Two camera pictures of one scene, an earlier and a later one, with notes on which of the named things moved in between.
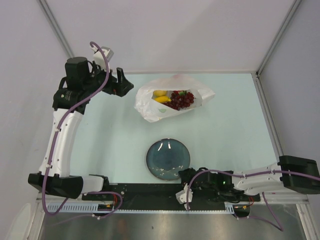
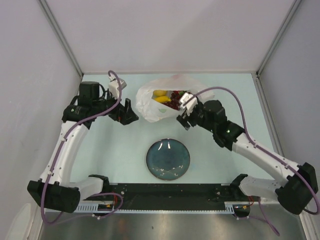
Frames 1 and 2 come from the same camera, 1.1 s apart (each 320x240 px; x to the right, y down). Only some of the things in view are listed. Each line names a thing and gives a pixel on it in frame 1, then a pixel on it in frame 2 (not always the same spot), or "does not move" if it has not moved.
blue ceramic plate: (166, 157) does not move
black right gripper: (186, 175) -> (183, 119)
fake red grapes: (179, 102) does not move
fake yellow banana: (162, 99) does not move
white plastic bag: (150, 110) does not move
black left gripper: (119, 88) -> (126, 115)
